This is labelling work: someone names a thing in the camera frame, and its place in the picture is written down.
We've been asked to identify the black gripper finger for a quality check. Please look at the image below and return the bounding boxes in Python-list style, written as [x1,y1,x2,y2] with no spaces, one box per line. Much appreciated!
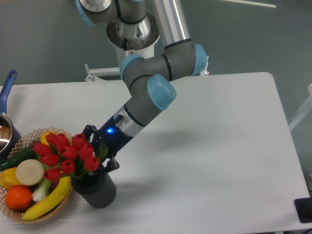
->
[82,125,98,143]
[96,157,119,175]

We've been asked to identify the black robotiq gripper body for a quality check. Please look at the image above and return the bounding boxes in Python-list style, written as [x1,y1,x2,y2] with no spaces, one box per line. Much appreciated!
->
[91,116,134,158]

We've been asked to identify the red tulip bouquet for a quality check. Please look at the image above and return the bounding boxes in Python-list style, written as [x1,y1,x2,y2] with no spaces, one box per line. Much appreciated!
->
[33,133,108,182]

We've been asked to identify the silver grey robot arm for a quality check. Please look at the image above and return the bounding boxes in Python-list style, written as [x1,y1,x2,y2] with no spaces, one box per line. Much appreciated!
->
[76,0,207,174]

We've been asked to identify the dark grey ribbed vase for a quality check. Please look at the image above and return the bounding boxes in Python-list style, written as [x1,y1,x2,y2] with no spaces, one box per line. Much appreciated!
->
[71,174,116,208]

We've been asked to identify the yellow lemon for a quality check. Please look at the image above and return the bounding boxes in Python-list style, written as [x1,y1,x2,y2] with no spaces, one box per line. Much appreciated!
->
[40,131,58,146]

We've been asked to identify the red apple in basket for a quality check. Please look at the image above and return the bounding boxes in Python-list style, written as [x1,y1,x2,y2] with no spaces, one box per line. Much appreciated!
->
[50,180,59,192]

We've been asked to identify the green cucumber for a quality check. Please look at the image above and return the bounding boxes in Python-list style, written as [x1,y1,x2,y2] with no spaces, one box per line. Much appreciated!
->
[0,145,36,171]

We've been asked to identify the green white leek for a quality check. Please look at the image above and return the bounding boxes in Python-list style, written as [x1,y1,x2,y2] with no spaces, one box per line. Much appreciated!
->
[32,177,52,203]

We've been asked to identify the round beige radish slice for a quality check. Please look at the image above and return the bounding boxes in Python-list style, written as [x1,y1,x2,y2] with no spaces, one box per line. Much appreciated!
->
[16,159,44,186]

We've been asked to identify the yellow banana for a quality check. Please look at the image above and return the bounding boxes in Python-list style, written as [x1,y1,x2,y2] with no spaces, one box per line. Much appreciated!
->
[22,176,71,221]

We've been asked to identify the yellow bell pepper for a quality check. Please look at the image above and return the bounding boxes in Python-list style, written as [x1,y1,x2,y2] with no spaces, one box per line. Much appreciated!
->
[0,167,23,189]

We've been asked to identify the orange fruit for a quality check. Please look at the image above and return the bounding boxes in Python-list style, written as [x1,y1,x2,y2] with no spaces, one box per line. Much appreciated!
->
[5,186,33,210]

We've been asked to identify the woven wicker basket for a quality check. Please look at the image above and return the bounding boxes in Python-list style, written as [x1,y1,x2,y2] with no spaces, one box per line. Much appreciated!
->
[0,127,73,224]

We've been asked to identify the black device at table edge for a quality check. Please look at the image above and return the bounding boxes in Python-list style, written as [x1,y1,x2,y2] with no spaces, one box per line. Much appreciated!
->
[294,197,312,223]

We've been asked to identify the blue handled saucepan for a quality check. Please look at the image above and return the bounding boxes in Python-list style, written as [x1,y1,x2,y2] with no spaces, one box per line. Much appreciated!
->
[0,70,21,164]

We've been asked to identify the white frame at right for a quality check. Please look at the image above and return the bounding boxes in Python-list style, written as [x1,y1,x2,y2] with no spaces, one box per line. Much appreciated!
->
[289,83,312,131]

